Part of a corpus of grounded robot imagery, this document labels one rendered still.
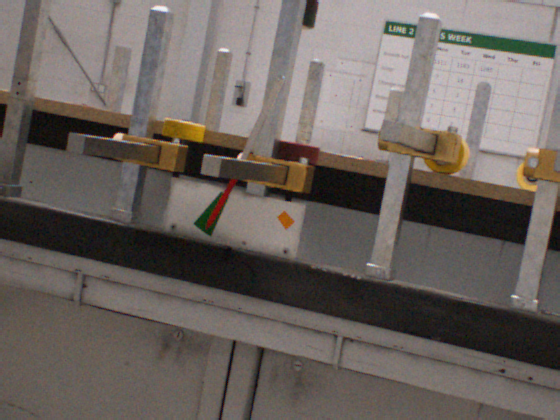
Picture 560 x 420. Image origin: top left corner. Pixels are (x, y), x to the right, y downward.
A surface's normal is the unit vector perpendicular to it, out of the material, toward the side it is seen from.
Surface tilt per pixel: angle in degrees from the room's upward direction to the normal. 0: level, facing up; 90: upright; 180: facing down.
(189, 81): 90
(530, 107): 90
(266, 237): 90
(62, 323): 90
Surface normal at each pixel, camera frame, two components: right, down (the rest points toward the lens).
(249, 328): -0.30, 0.00
